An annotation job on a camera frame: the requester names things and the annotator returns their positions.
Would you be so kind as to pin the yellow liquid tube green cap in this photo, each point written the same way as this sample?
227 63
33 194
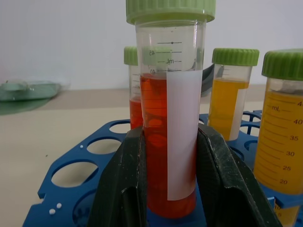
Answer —
220 106
279 142

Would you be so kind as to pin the green glass dish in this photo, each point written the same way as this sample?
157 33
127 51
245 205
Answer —
23 99

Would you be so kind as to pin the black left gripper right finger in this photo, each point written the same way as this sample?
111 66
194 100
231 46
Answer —
227 189

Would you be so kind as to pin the red liquid tube green cap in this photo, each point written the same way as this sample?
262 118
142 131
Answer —
156 118
135 113

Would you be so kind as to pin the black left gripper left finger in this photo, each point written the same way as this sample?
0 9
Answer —
118 184

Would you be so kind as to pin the blue tube rack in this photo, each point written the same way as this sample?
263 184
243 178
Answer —
42 220

